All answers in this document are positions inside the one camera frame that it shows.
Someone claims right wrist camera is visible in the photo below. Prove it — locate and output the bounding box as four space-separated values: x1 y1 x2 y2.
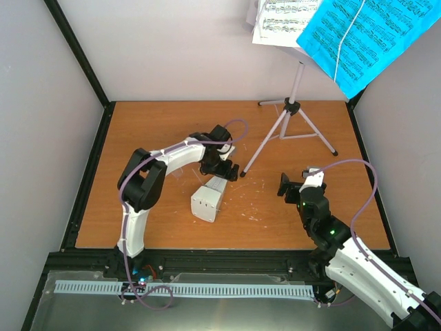
300 168 325 190

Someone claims blue sheet music page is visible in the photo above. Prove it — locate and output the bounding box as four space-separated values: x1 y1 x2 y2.
297 0 440 99

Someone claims light blue cable duct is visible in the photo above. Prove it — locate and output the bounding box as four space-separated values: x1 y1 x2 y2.
53 280 314 301

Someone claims white metronome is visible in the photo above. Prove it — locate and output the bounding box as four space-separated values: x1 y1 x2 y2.
190 177 227 223

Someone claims white sheet music page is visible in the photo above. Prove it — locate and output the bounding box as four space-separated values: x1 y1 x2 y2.
245 0 322 48

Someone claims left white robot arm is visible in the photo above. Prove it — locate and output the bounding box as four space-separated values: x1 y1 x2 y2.
117 125 239 278

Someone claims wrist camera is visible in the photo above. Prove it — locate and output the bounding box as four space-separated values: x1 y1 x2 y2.
300 168 325 190
216 144 236 161

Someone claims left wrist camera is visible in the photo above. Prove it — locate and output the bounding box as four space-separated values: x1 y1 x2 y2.
216 144 236 161

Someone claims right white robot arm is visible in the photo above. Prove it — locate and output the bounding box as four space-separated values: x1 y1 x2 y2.
277 168 440 330

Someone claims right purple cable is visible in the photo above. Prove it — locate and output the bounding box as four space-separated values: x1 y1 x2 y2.
314 159 441 328

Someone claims clear plastic metronome cover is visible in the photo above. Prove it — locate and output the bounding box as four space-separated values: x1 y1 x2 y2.
171 168 203 185

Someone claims black aluminium frame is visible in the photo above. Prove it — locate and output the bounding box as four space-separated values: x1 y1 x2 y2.
20 0 441 331

